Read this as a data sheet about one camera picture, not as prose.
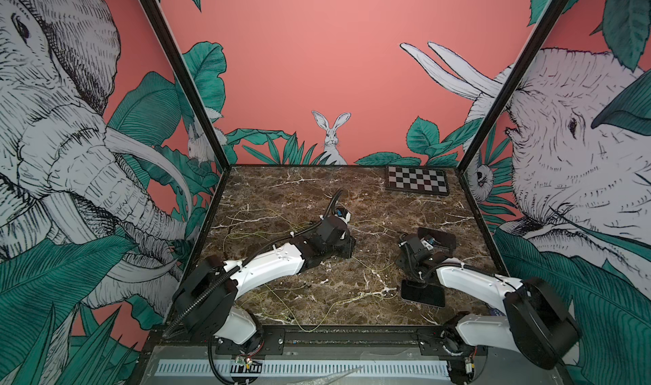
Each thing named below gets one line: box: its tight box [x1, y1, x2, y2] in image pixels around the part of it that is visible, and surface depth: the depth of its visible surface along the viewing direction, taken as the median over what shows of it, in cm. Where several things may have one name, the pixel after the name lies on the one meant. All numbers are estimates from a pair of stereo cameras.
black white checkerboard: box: [384, 166, 451, 196], surface depth 115 cm
